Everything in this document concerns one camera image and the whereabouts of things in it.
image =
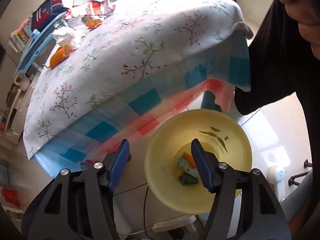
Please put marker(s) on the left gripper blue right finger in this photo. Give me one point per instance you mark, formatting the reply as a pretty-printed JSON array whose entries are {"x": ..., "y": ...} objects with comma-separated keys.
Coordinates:
[{"x": 205, "y": 163}]

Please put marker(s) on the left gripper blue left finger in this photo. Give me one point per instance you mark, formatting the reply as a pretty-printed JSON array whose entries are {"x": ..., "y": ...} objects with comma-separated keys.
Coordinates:
[{"x": 115, "y": 167}]

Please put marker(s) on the light blue carton wrapper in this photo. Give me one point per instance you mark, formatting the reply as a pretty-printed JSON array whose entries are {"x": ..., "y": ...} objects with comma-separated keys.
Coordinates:
[{"x": 184, "y": 165}]

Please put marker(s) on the white tissue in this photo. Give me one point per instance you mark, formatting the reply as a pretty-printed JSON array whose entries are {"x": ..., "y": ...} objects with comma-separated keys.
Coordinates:
[{"x": 64, "y": 36}]

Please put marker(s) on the orange white snack bag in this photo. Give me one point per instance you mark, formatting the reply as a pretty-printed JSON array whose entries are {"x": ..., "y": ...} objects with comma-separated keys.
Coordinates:
[{"x": 93, "y": 8}]

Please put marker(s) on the green plush scrubber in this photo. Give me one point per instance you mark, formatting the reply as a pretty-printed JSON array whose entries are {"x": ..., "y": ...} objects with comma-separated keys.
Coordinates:
[{"x": 187, "y": 180}]

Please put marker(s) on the clear plastic water bottle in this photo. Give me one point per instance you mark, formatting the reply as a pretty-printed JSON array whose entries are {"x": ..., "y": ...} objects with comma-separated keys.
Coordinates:
[{"x": 86, "y": 19}]

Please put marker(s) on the yellow plastic trash bin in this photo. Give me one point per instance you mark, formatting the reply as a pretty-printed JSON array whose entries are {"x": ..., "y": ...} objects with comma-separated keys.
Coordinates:
[{"x": 183, "y": 154}]

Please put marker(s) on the white power strip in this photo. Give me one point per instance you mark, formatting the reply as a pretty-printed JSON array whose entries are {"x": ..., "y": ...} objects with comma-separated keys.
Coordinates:
[{"x": 174, "y": 223}]

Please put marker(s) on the white tv cabinet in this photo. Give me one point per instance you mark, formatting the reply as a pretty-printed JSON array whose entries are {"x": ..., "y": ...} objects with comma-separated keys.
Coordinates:
[{"x": 17, "y": 115}]

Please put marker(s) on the floral white tablecloth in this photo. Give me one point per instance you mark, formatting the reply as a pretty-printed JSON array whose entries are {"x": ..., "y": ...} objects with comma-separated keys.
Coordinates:
[{"x": 142, "y": 38}]

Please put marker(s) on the pink kettlebell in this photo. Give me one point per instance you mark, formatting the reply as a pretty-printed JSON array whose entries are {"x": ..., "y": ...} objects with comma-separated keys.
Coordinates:
[{"x": 22, "y": 81}]

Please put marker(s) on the blue study desk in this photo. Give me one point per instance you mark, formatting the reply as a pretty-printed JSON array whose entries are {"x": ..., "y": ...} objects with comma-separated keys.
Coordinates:
[{"x": 39, "y": 41}]

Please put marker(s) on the row of books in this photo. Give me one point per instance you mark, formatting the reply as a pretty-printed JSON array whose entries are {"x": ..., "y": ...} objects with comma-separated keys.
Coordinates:
[{"x": 18, "y": 41}]

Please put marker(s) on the navy striped backpack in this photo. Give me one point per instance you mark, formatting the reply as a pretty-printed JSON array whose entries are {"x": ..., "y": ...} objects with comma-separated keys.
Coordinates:
[{"x": 45, "y": 13}]

